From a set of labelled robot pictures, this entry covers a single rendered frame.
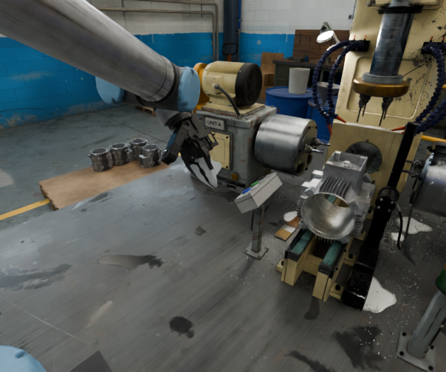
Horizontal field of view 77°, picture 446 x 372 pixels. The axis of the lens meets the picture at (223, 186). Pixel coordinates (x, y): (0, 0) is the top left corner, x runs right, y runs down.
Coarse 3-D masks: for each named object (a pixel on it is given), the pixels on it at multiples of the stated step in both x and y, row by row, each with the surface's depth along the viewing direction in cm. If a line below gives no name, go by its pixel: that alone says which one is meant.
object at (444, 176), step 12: (432, 144) 98; (444, 144) 93; (432, 156) 91; (444, 156) 89; (420, 168) 104; (432, 168) 90; (444, 168) 88; (420, 180) 92; (432, 180) 90; (444, 180) 88; (420, 192) 92; (432, 192) 90; (444, 192) 89; (420, 204) 95; (432, 204) 93; (444, 204) 90; (444, 216) 95
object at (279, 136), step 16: (272, 128) 118; (288, 128) 115; (304, 128) 113; (256, 144) 122; (272, 144) 117; (288, 144) 114; (304, 144) 116; (256, 160) 129; (272, 160) 120; (288, 160) 115; (304, 160) 122
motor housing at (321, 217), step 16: (320, 192) 81; (336, 192) 79; (352, 192) 83; (368, 192) 86; (304, 208) 89; (320, 208) 98; (336, 208) 100; (320, 224) 92; (336, 224) 91; (352, 224) 84
